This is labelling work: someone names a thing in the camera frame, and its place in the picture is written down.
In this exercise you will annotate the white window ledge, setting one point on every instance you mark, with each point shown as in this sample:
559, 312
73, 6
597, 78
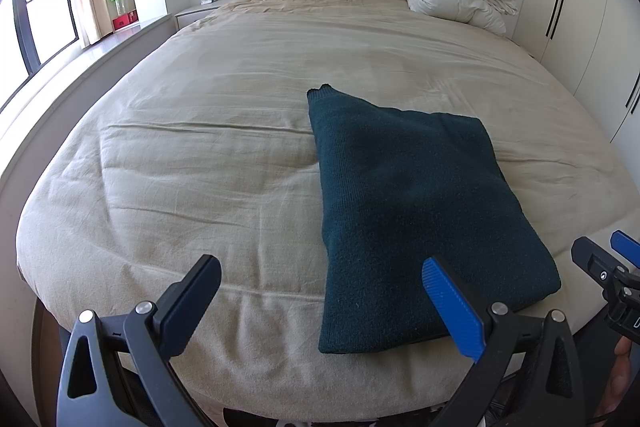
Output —
75, 77

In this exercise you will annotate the teal knitted sweater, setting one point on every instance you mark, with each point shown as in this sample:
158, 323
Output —
410, 207

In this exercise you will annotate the white wardrobe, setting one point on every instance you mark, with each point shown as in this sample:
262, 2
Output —
585, 7

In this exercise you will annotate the dark framed window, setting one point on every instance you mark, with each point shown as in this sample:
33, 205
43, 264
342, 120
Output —
45, 17

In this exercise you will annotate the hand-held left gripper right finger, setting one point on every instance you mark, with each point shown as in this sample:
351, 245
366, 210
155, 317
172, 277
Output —
452, 302

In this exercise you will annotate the green lidded jar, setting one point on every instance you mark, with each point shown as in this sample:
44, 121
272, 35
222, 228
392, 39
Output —
119, 4

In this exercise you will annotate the white nightstand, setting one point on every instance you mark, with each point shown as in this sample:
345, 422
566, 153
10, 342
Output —
197, 14

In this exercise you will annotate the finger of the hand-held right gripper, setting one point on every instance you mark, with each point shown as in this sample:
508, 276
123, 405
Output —
592, 257
627, 244

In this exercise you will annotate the red box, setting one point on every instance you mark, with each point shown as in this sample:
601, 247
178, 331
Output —
123, 21

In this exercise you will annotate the person's right hand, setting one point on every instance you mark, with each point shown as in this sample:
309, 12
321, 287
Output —
620, 372

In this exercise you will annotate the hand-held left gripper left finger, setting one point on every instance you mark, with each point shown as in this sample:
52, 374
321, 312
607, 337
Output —
190, 302

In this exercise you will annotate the bed with beige sheet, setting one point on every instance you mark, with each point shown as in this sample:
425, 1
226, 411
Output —
200, 132

